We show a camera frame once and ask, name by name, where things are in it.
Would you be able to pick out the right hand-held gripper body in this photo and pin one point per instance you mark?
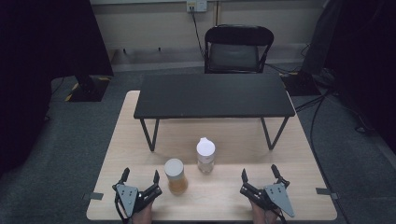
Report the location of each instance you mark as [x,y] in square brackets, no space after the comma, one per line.
[278,196]

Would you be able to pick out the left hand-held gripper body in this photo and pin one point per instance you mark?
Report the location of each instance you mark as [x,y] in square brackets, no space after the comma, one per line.
[127,196]

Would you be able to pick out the orange jar with white lid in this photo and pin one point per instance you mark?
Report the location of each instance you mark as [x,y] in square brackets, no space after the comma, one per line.
[176,179]

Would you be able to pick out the clear bottle with white cap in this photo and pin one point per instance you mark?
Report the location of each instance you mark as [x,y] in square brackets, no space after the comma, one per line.
[205,155]

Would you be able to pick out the small black raised shelf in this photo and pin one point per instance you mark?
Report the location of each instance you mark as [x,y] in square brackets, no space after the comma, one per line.
[214,95]

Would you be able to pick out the person's left hand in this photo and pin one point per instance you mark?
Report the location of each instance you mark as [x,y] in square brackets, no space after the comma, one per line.
[144,215]

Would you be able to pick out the person's right hand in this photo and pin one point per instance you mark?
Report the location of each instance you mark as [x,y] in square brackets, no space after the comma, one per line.
[263,216]

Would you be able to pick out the grey tape strip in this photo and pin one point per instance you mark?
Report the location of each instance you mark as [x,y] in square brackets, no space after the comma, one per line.
[327,192]
[93,196]

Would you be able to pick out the black stand base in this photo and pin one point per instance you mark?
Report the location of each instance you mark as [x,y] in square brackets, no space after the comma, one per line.
[300,84]
[88,90]

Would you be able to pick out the black folding chair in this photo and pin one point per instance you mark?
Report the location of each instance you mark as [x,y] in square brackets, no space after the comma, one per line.
[233,56]

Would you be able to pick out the black curtain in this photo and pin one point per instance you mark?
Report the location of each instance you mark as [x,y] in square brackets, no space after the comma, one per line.
[37,62]
[367,62]

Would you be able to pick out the white wall socket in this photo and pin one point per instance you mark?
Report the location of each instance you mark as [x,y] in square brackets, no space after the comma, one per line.
[197,5]

